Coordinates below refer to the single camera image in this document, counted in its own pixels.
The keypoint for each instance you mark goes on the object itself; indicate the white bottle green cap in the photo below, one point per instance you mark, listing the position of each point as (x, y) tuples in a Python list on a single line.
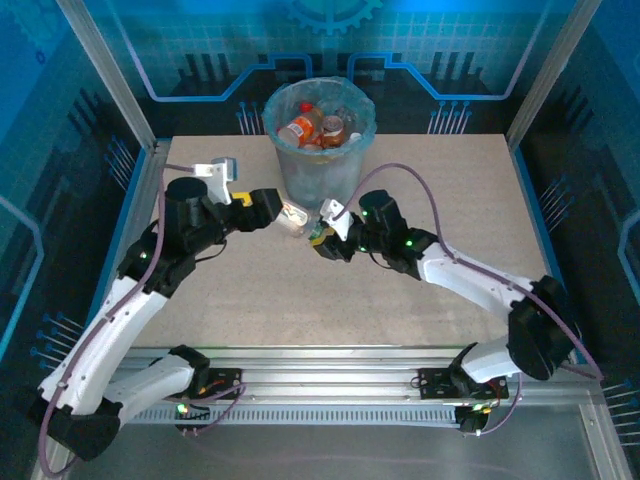
[(295, 217)]

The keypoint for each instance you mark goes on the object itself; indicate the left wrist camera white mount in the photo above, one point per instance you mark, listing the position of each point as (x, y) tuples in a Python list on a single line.
[(217, 175)]

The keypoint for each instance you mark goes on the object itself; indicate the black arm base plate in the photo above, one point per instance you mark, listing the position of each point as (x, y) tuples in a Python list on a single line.
[(435, 382), (227, 385)]

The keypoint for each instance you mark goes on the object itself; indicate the grey metal front panel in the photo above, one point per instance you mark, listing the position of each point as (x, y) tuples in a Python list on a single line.
[(325, 455)]

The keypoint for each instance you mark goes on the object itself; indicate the blue plastic bin liner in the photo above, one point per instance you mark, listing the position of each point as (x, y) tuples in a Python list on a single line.
[(270, 117)]

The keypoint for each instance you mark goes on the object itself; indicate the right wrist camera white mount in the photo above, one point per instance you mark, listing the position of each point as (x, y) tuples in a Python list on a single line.
[(336, 217)]

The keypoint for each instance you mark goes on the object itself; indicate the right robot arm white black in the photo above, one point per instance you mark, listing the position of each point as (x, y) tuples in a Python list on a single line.
[(470, 277)]

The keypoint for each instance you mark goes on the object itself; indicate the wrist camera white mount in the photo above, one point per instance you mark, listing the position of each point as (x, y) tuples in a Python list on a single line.
[(217, 175), (336, 217)]

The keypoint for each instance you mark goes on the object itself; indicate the grey translucent bin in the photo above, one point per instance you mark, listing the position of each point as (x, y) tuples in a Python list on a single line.
[(320, 180)]

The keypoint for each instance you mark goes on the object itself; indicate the aluminium frame post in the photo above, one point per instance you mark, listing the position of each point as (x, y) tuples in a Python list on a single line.
[(107, 75), (550, 75)]

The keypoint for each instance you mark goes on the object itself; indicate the aluminium front beam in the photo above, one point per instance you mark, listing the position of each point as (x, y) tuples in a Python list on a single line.
[(325, 375)]

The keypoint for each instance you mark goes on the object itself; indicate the aluminium table side rail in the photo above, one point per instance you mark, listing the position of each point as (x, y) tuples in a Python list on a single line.
[(150, 172)]

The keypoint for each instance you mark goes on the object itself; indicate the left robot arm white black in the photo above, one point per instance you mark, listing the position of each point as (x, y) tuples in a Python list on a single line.
[(110, 325)]

